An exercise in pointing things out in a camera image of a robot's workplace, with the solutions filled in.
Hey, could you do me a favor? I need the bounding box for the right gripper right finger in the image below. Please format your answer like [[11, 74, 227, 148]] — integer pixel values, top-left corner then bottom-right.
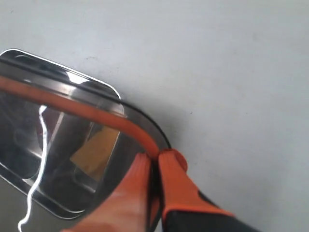
[[158, 149, 256, 232]]

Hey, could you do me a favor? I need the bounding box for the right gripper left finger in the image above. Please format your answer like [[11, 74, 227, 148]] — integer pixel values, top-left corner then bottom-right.
[[63, 153, 151, 232]]

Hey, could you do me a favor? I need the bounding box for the yellow toy cheese wedge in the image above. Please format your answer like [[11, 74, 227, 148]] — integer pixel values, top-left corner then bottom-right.
[[70, 127, 119, 181]]

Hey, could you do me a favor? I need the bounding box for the dark transparent box lid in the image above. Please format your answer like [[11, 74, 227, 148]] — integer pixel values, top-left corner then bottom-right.
[[0, 58, 172, 232]]

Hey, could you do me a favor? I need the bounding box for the stainless steel lunch box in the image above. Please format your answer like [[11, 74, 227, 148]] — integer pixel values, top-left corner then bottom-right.
[[0, 49, 124, 220]]

